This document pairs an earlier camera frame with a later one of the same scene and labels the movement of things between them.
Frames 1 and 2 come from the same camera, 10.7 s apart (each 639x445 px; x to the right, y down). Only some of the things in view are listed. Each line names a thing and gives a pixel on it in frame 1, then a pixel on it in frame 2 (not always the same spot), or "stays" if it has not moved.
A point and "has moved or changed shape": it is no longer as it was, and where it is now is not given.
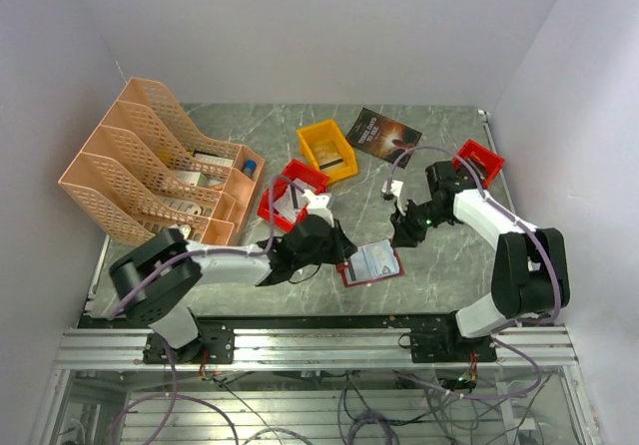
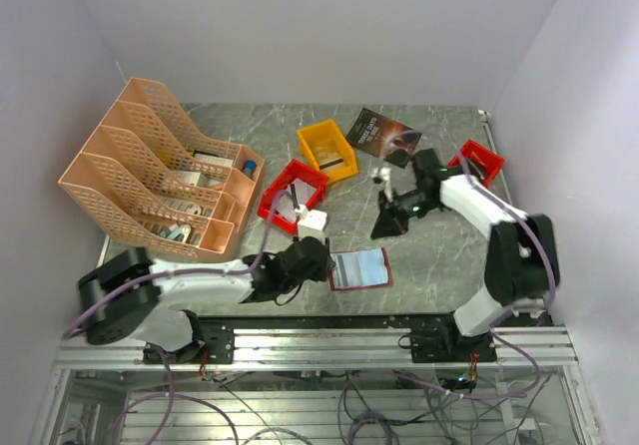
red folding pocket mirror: (371, 262) has moved or changed shape
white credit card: (290, 201) stays
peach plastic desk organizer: (150, 169) stays
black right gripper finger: (400, 221) → (397, 206)
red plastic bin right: (484, 162) stays
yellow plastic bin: (325, 146) stays
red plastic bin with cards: (289, 188) stays
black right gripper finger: (405, 236) → (387, 225)
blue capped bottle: (250, 167) stays
